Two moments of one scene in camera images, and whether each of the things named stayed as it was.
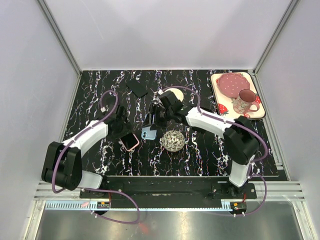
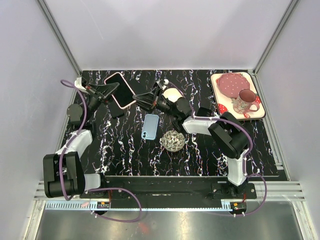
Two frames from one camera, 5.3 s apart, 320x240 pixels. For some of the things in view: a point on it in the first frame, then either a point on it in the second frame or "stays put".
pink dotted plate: x=230 y=84 stays put
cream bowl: x=178 y=93 stays put
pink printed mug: x=245 y=99 stays put
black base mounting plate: x=170 y=187 stays put
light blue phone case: x=147 y=133 stays put
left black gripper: x=127 y=128 → x=108 y=89
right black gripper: x=154 y=109 → x=156 y=95
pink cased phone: x=129 y=141 → x=123 y=95
